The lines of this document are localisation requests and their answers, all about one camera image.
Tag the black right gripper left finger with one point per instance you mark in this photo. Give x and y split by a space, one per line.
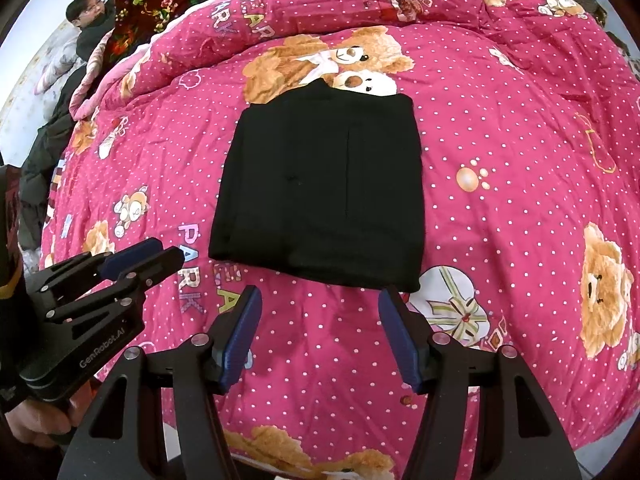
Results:
155 417

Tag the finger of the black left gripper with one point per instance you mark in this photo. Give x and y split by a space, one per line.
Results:
132 285
129 258

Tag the black pants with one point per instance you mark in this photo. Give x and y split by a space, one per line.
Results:
325 185

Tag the left hand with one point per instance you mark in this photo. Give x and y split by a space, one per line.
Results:
34 422

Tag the person with glasses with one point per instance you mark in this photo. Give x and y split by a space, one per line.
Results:
93 19

